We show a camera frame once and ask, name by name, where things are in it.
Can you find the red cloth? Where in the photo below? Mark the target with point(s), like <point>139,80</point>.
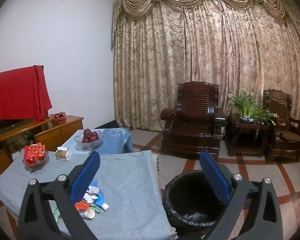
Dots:
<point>15,95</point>

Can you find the pale blue tablecloth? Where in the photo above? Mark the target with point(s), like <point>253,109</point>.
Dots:
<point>115,142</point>

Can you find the red plastic bag on cabinet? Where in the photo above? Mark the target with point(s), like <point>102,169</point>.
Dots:
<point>58,118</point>

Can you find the potted flowering plant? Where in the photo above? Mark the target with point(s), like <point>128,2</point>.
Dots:
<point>247,107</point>

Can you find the glass fruit bowl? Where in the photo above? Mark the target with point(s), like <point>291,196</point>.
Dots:
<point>98,142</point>

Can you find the wooden television cabinet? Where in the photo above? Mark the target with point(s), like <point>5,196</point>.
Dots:
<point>52,135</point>

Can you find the glass snack dish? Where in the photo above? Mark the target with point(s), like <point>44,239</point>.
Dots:
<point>36,164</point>

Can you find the white tissue box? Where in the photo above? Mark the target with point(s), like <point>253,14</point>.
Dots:
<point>63,154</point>

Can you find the dark wooden armchair with cushion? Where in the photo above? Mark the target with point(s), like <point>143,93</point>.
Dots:
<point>282,150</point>

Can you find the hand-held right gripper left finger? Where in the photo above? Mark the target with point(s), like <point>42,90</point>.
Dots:
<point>86,177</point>

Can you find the brown seat cushion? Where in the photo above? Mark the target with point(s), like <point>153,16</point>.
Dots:
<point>290,135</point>

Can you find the dark red apple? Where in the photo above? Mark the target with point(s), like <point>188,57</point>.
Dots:
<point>95,135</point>
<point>85,140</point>
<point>87,132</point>

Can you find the dark wooden side table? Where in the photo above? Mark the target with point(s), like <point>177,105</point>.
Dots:
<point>245,140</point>

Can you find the black television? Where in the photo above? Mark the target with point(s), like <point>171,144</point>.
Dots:
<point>7,125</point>

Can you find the green rubber glove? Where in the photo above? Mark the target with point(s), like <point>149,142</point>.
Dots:
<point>57,213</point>

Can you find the black bin with black liner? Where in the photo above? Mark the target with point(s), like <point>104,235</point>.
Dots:
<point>187,200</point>

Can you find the white packaging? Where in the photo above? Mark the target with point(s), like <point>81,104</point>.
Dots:
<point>92,192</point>

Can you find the beige floral curtain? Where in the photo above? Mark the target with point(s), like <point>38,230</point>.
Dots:
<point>202,55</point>

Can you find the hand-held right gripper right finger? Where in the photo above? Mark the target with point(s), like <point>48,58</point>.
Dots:
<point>215,177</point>

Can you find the orange foam net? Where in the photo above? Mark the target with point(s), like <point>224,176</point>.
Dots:
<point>81,205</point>

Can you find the white paper cup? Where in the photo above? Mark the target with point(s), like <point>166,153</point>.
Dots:
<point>90,214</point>

